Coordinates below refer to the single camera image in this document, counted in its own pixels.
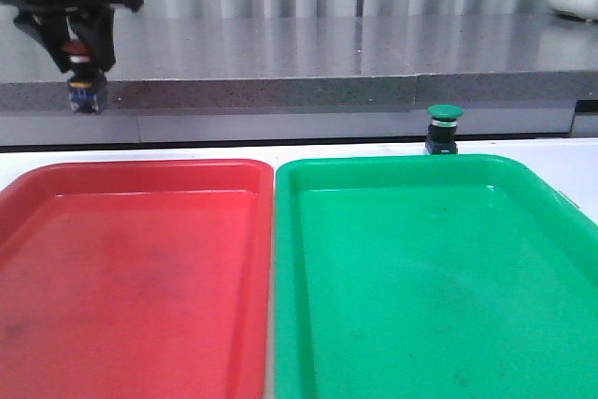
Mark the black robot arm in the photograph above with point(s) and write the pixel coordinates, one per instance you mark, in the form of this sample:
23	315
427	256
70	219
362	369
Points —
77	34

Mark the grey granite platform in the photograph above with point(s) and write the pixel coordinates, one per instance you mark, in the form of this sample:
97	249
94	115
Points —
369	63

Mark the red plastic tray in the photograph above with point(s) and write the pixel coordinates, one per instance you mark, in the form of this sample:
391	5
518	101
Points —
144	279

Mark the red mushroom push button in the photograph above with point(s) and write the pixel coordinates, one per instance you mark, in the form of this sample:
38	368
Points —
87	88

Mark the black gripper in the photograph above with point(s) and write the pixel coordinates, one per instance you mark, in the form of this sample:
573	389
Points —
93	28

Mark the green plastic tray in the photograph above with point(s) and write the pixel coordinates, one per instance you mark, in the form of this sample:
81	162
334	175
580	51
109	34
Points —
461	276

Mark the green mushroom push button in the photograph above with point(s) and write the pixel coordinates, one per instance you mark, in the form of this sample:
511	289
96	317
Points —
440	139

